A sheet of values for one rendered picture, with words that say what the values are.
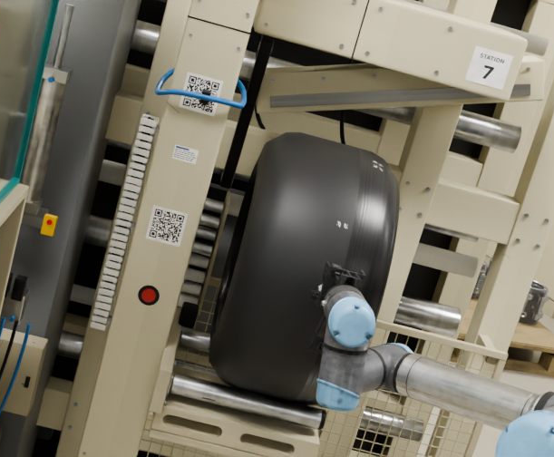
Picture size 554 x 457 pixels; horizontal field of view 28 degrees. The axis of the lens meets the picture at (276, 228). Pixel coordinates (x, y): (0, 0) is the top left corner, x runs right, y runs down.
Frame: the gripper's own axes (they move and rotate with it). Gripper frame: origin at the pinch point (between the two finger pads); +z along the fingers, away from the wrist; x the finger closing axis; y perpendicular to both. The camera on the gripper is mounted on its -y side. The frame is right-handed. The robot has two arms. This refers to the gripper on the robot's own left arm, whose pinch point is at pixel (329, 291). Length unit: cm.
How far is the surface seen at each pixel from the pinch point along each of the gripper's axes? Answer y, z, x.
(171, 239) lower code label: -2.0, 21.4, 32.1
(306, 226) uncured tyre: 10.7, 4.1, 7.3
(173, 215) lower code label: 3.3, 20.8, 33.1
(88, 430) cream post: -49, 27, 39
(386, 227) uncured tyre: 14.2, 7.9, -8.7
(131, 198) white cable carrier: 4.4, 21.8, 42.5
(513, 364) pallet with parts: -80, 358, -163
